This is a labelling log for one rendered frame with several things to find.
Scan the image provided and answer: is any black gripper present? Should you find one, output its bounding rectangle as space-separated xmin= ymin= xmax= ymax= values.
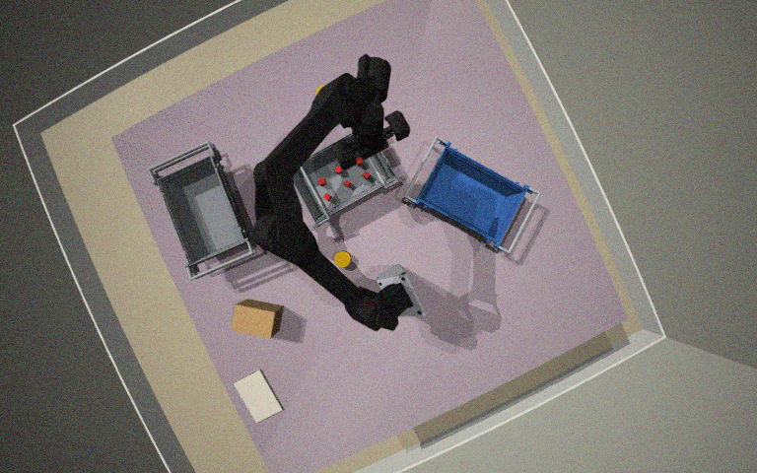
xmin=331 ymin=110 xmax=411 ymax=169

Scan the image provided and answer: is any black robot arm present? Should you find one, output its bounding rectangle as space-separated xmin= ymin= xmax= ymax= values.
xmin=253 ymin=53 xmax=414 ymax=331

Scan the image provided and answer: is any blue plastic tray with wire bars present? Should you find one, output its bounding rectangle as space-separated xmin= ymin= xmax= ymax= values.
xmin=404 ymin=136 xmax=541 ymax=254

